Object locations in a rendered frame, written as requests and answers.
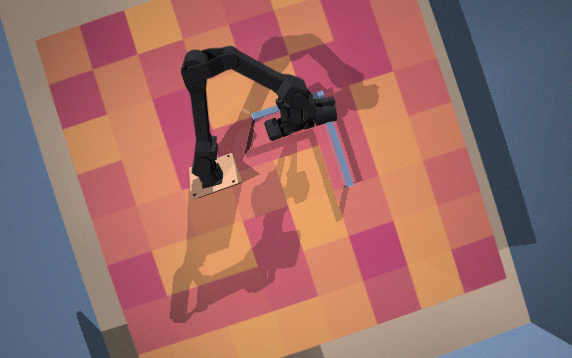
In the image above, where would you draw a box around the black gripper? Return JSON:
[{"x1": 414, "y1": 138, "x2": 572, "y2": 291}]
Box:
[{"x1": 264, "y1": 117, "x2": 315, "y2": 141}]

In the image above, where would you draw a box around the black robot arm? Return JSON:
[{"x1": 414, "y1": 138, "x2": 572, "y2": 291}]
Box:
[{"x1": 181, "y1": 45, "x2": 337, "y2": 189}]

